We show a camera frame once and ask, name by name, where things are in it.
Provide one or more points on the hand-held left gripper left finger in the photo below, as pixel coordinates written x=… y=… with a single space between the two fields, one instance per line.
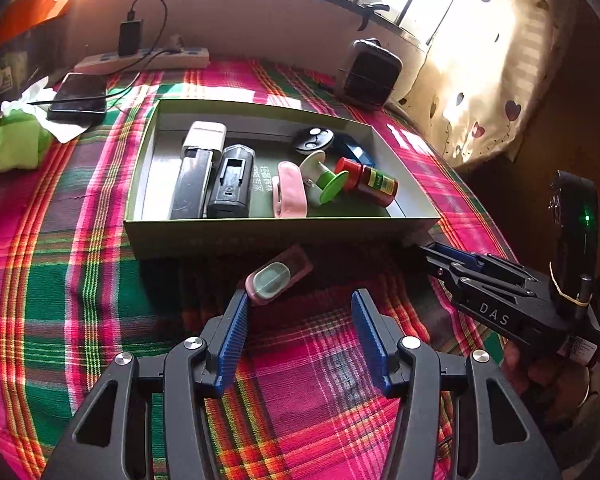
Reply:
x=230 y=345

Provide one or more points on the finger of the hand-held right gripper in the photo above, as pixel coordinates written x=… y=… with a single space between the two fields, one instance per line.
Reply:
x=460 y=256
x=442 y=274

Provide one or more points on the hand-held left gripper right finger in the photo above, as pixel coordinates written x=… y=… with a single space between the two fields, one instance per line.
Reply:
x=372 y=340

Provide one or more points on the pink grey small case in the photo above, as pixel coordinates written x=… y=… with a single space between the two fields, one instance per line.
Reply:
x=275 y=280

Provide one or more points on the green cardboard box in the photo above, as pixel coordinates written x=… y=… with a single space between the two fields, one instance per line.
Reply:
x=280 y=237

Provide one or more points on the red-capped small bottle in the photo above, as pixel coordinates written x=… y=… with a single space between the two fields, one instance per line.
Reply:
x=367 y=180

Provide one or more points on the white charger plug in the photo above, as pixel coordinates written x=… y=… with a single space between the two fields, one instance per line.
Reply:
x=203 y=136

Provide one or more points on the person's right hand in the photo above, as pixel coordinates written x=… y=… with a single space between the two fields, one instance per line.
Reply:
x=545 y=375

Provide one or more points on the plaid pink green cloth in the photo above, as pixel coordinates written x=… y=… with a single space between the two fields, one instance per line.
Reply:
x=305 y=410

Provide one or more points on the blue flat item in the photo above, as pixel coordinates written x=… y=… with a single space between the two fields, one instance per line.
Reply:
x=355 y=150

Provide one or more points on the green white spool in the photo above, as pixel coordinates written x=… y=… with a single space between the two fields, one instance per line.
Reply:
x=325 y=180

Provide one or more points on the short black device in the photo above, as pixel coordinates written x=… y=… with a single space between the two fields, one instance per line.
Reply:
x=230 y=182

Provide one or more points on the long black silver device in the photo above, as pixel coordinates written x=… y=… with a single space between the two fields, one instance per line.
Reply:
x=190 y=187

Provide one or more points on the black round gadget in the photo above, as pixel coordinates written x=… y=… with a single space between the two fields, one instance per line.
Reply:
x=314 y=140

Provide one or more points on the beige heart-print curtain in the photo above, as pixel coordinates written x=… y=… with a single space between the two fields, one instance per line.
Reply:
x=495 y=60

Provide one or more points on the black grey desk heater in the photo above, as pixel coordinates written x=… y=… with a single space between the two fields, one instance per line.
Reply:
x=370 y=75

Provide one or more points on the white tissue sheet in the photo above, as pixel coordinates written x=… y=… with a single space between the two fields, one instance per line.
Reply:
x=65 y=130

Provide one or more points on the white power strip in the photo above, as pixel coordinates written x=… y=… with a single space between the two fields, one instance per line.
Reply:
x=185 y=59

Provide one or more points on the black smartphone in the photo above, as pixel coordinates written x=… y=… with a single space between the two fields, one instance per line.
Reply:
x=77 y=96

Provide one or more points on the green tissue pack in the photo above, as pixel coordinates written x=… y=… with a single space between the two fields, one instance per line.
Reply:
x=12 y=145

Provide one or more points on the grey plug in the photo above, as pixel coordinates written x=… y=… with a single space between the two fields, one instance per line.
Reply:
x=176 y=44

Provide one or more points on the black power adapter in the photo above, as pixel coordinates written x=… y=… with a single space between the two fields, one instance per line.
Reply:
x=130 y=39

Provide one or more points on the orange plastic bin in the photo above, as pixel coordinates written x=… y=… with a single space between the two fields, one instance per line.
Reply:
x=35 y=10

